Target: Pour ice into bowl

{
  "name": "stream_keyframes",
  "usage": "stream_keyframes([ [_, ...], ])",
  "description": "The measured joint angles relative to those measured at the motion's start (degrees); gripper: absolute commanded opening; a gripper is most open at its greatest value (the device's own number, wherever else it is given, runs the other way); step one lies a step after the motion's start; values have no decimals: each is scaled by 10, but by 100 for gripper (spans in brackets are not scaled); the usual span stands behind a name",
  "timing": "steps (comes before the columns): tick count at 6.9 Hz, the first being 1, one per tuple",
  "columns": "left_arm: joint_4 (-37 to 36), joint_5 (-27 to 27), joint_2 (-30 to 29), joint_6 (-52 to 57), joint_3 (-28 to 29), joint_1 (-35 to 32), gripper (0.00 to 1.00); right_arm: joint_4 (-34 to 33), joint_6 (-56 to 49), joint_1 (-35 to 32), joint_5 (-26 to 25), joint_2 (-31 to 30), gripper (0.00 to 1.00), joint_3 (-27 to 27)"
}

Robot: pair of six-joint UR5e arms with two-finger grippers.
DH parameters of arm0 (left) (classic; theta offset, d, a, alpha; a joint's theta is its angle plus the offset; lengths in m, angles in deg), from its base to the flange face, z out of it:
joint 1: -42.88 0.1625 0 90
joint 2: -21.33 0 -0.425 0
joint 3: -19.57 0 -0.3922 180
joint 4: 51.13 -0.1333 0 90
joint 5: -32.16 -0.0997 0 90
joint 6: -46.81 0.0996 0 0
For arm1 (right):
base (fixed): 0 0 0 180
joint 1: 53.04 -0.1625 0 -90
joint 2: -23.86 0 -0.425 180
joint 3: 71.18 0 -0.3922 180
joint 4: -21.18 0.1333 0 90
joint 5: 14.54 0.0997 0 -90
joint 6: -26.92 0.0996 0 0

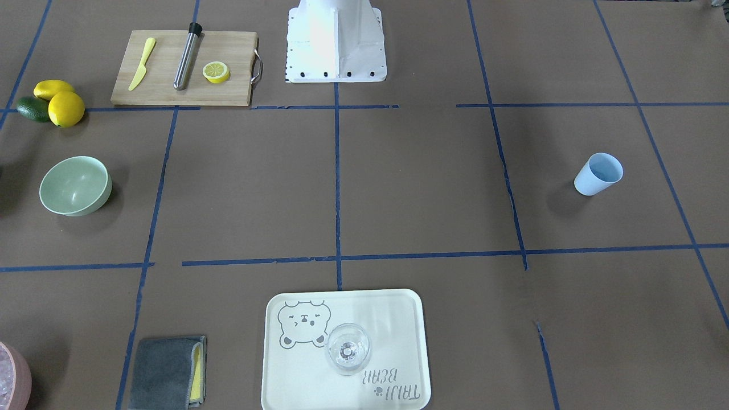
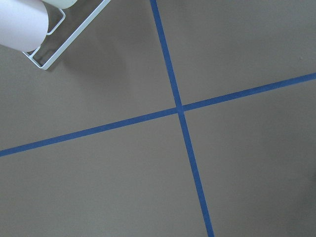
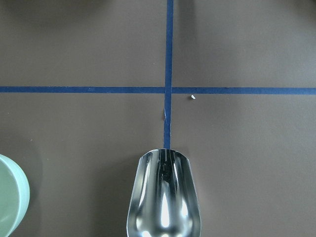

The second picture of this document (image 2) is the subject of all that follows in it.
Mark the pale yellow cup on rack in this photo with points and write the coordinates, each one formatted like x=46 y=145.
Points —
x=62 y=4

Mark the white cup on rack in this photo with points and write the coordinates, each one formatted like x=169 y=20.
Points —
x=23 y=24

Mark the white wire cup rack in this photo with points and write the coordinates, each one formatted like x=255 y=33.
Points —
x=65 y=25

